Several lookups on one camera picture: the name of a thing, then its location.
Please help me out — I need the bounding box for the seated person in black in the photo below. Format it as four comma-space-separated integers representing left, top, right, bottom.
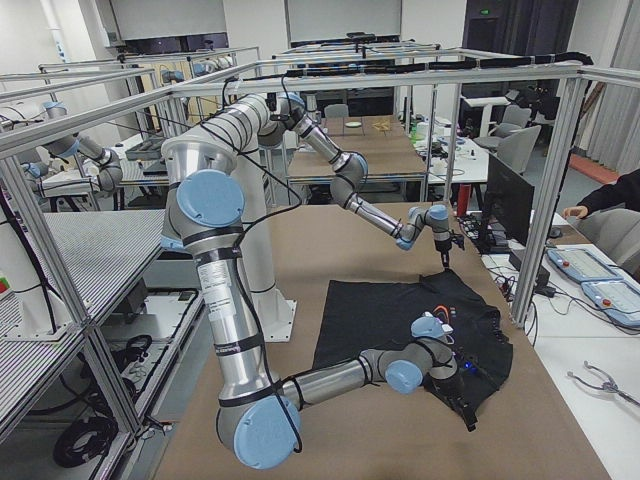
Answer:
562, 170, 640, 219

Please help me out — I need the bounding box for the reacher grabber tool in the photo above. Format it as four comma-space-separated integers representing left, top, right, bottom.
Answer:
566, 360, 639, 407

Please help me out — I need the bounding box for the aluminium frame post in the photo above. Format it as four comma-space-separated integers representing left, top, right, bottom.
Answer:
511, 76, 588, 328

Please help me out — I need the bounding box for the teach pendant with red button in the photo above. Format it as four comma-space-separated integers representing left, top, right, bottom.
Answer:
546, 248, 622, 283

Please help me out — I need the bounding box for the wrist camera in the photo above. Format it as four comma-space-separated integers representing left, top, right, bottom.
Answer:
458, 354, 500, 390
450, 230, 465, 250

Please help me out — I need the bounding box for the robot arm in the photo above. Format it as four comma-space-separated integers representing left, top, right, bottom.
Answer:
232, 94, 452, 268
162, 134, 476, 469

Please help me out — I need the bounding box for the black graphic t-shirt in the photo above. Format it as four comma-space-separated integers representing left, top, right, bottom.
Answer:
312, 269, 515, 419

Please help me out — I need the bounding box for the black Huawei monitor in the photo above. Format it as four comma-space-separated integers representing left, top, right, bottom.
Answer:
477, 155, 534, 254

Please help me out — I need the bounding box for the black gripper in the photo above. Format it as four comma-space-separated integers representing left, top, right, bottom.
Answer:
434, 373, 477, 432
434, 234, 450, 271

